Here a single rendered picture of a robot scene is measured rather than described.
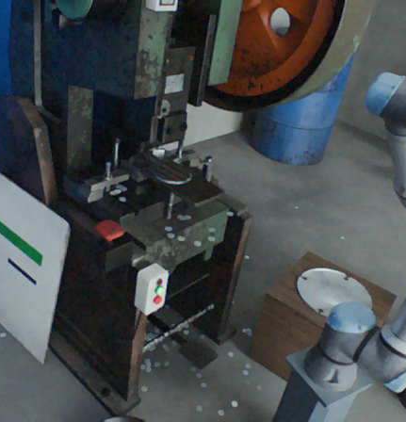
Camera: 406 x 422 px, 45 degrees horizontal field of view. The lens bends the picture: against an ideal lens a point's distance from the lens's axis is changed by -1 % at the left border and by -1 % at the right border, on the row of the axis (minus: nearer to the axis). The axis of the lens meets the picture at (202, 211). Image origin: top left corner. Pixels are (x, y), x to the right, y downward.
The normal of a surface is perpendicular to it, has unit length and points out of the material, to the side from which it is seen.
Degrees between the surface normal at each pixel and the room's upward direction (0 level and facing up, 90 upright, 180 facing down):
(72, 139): 90
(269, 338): 90
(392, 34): 90
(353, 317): 8
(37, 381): 0
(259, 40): 90
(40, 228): 78
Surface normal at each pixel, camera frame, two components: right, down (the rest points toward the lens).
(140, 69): 0.72, 0.46
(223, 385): 0.15, -0.84
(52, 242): -0.58, 0.14
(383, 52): -0.68, 0.29
